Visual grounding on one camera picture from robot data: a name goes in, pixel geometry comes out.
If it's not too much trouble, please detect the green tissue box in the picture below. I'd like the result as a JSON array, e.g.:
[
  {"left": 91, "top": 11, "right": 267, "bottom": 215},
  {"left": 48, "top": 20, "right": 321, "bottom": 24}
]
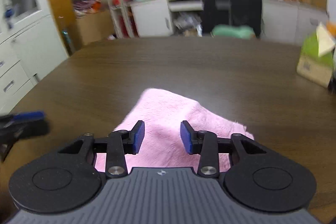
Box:
[{"left": 296, "top": 22, "right": 335, "bottom": 88}]

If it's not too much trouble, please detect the black mesh office chair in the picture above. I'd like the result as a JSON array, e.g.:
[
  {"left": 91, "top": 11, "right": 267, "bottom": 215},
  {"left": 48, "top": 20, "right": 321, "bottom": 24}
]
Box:
[{"left": 201, "top": 0, "right": 263, "bottom": 38}]

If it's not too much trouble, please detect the pink fluffy towel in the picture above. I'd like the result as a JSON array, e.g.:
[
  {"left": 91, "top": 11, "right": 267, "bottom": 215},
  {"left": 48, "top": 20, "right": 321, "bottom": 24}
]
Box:
[{"left": 94, "top": 88, "right": 255, "bottom": 173}]

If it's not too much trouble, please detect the white low cabinet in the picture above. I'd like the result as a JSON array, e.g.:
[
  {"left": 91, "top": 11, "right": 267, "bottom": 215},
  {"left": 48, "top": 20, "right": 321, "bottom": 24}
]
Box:
[{"left": 110, "top": 0, "right": 329, "bottom": 46}]

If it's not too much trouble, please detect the green plush cushion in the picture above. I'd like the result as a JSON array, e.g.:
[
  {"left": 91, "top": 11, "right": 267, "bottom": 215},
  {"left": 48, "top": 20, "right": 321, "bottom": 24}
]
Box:
[{"left": 211, "top": 24, "right": 256, "bottom": 39}]

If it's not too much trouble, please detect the white tall cupboard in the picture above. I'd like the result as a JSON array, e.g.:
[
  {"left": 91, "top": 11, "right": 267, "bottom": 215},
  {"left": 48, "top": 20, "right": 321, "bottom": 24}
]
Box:
[{"left": 1, "top": 0, "right": 68, "bottom": 114}]

